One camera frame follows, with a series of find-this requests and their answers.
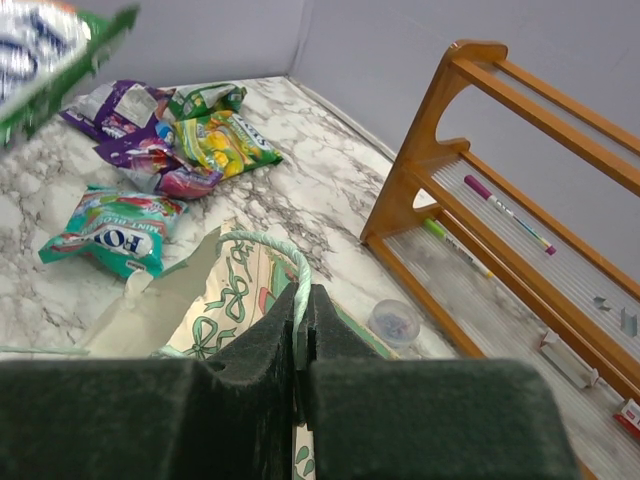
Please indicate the red white small box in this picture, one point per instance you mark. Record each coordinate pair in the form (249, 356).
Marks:
(567, 362)

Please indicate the purple snack packet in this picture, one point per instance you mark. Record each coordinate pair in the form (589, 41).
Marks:
(117, 109)

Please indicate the red snack packet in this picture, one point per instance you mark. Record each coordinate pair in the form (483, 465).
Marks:
(158, 173)

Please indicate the blue snack packet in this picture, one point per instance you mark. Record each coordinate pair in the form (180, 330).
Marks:
(165, 132)

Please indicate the clear plastic cup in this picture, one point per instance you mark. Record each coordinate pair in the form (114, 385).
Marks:
(394, 323)

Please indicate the green marker pen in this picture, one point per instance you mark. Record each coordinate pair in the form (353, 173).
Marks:
(437, 230)

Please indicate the purple marker pen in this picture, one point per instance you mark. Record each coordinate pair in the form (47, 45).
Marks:
(488, 196)

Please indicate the printed paper bag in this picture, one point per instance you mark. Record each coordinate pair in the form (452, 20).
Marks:
(201, 305)

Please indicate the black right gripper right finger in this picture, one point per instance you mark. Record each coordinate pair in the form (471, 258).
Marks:
(373, 418)

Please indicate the orange wooden shelf rack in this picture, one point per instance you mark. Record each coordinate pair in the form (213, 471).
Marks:
(576, 291)

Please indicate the purple Fox's candy bag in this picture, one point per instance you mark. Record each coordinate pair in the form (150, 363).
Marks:
(140, 152)

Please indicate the yellow green Fox's candy bag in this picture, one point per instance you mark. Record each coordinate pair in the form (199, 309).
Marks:
(223, 143)

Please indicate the grey metal clip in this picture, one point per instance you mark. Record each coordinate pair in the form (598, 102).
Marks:
(601, 303)
(628, 323)

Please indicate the teal Fox's candy bag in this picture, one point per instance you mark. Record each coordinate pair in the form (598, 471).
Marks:
(123, 230)

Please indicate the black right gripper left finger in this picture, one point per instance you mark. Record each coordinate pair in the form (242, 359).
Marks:
(228, 417)

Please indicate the small green snack packet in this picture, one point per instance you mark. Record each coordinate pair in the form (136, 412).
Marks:
(203, 99)

